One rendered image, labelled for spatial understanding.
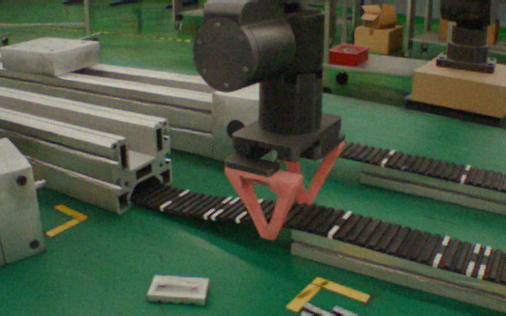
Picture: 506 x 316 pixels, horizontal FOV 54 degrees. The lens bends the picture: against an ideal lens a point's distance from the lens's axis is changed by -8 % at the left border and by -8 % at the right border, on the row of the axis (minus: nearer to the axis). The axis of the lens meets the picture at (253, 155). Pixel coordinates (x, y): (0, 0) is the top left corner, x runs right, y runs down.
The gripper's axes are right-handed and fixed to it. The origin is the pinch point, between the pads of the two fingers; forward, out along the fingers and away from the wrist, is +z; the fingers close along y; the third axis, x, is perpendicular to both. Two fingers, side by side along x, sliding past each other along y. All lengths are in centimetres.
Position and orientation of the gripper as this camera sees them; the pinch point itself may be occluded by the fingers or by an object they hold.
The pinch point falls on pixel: (287, 213)
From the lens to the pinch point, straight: 53.0
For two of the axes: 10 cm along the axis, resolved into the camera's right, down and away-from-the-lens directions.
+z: 0.0, 9.3, 3.8
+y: -5.1, 3.2, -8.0
